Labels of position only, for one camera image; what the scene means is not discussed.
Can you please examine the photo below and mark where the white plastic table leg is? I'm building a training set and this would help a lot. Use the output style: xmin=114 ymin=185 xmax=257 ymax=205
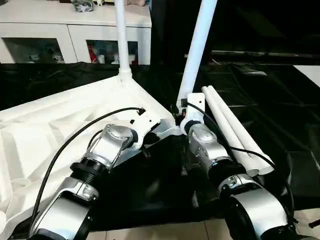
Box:
xmin=114 ymin=0 xmax=134 ymax=87
xmin=201 ymin=85 xmax=261 ymax=176
xmin=174 ymin=0 xmax=219 ymax=111
xmin=207 ymin=84 xmax=276 ymax=175

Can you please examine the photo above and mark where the white plastic table top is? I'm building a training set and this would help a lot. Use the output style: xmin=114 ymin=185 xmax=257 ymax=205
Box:
xmin=0 ymin=74 xmax=184 ymax=236

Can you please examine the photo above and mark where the black work mat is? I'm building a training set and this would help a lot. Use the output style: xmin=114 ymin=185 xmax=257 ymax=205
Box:
xmin=0 ymin=61 xmax=320 ymax=232

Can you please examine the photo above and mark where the grey metal rod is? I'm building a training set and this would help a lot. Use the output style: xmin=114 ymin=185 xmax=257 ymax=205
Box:
xmin=184 ymin=50 xmax=320 ymax=60

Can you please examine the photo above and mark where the black backdrop cloth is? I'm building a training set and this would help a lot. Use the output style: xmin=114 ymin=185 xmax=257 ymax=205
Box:
xmin=149 ymin=0 xmax=320 ymax=66

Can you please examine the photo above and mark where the grey crumpled bundle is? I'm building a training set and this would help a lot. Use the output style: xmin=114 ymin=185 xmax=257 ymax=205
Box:
xmin=71 ymin=0 xmax=96 ymax=12

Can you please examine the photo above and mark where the white sideboard with glass doors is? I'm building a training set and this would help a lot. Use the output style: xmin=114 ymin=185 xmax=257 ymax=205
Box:
xmin=0 ymin=0 xmax=153 ymax=65

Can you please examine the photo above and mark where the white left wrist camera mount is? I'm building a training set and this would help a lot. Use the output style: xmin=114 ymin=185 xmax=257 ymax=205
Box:
xmin=125 ymin=109 xmax=162 ymax=151

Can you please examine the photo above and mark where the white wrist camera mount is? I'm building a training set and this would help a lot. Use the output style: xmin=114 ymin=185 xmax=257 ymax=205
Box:
xmin=125 ymin=109 xmax=162 ymax=151
xmin=178 ymin=92 xmax=207 ymax=135

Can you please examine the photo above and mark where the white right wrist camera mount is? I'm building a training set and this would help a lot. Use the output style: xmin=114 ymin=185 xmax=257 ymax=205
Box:
xmin=178 ymin=92 xmax=207 ymax=135

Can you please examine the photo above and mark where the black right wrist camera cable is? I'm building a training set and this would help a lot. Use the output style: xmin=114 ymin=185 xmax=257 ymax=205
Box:
xmin=186 ymin=99 xmax=299 ymax=227

